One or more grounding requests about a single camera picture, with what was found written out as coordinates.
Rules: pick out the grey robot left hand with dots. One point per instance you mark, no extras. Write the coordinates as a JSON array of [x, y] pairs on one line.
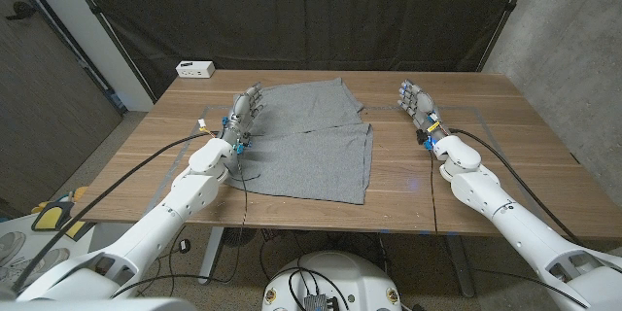
[[241, 114]]

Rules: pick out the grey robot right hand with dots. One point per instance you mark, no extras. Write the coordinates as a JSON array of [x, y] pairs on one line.
[[422, 102]]

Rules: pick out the grey shorts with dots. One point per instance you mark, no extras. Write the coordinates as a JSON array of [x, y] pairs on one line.
[[311, 155]]

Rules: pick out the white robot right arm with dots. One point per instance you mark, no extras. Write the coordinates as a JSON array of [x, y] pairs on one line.
[[515, 226]]

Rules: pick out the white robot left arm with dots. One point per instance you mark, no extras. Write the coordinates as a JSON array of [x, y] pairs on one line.
[[160, 218]]

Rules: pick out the white power strip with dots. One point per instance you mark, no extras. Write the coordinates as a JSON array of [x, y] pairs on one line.
[[195, 69]]

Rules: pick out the black round fan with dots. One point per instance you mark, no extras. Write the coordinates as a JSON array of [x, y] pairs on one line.
[[239, 236]]

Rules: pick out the black backdrop curtain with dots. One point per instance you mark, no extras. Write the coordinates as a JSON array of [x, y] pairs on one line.
[[311, 10]]

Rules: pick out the black backdrop stand pole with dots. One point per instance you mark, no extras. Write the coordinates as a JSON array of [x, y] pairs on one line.
[[95, 10], [508, 7]]

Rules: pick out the white table leg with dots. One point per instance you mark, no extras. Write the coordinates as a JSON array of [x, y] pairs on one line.
[[211, 252]]

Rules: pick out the black power adapter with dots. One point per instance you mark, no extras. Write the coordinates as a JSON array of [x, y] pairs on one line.
[[184, 246]]

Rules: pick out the grey table leg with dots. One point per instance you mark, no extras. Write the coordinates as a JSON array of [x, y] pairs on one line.
[[460, 267]]

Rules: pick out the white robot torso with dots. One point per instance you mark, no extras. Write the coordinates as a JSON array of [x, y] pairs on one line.
[[350, 277]]

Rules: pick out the grey torso module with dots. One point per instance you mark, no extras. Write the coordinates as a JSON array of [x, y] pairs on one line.
[[321, 302]]

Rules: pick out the yellow black pad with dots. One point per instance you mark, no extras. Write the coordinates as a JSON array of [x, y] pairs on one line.
[[51, 216]]

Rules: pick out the grey sneaker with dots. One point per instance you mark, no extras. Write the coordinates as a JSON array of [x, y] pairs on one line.
[[46, 260], [10, 245]]

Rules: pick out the white low cabinet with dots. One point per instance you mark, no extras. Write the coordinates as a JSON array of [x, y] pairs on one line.
[[14, 226]]

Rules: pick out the black door frame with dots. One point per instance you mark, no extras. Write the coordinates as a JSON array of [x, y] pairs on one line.
[[97, 75]]

